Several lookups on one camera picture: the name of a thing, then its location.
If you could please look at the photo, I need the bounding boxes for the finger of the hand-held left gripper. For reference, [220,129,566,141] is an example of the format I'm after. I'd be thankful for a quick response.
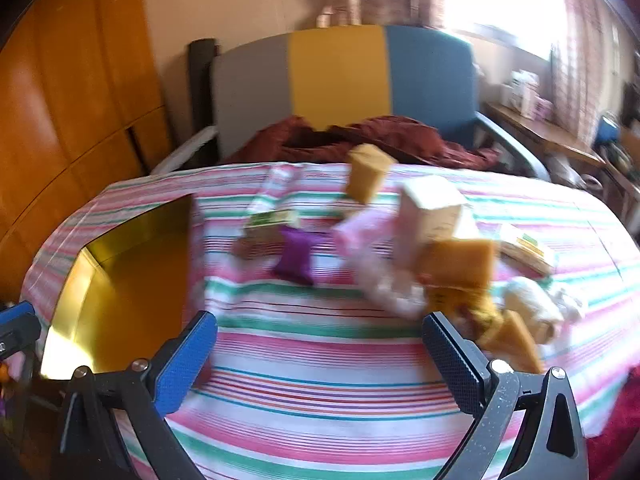
[0,301,41,361]

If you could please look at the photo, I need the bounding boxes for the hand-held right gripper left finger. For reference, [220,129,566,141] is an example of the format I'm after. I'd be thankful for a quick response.
[59,310,218,480]

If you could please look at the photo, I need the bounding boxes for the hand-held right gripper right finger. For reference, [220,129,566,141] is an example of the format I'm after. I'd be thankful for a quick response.
[421,311,590,480]

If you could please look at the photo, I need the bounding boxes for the yellow sponge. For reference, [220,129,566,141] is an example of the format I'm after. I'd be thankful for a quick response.
[345,144,398,205]
[420,239,501,296]
[477,310,543,373]

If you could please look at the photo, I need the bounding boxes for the white cloth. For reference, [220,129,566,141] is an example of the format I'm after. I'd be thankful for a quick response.
[500,277,586,346]

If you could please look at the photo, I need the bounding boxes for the gold tin box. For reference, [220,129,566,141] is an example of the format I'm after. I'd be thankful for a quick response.
[40,192,201,381]

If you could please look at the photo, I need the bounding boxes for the white sponge block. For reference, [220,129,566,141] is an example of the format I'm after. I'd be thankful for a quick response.
[397,177,471,266]

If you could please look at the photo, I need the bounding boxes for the purple packet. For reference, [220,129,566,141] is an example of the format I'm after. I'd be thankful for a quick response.
[272,225,321,286]

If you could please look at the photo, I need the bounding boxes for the clear plastic bag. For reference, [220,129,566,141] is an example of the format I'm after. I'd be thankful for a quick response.
[357,255,426,318]

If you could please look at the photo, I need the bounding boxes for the striped tablecloth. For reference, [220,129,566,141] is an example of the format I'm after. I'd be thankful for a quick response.
[27,160,640,480]

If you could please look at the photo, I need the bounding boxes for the red fabric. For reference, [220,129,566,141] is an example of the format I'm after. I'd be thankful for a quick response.
[585,375,640,480]

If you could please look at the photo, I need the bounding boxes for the clear plastic packet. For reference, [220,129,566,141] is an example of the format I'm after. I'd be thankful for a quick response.
[250,162,301,216]

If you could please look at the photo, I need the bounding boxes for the maroon cloth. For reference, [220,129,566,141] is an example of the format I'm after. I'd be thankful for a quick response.
[225,115,501,171]

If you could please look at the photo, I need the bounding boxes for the wooden side table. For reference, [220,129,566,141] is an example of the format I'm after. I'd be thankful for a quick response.
[482,100,608,171]

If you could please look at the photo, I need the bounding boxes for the wooden wardrobe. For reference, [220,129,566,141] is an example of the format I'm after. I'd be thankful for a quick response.
[0,0,173,306]

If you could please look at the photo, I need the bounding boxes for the pink white boxes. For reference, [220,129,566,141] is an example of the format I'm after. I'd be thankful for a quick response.
[500,70,553,121]

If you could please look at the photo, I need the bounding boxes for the grey yellow blue chair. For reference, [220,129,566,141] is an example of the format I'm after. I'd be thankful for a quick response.
[150,24,551,181]

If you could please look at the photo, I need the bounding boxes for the window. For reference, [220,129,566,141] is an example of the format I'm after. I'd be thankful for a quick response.
[445,0,566,61]

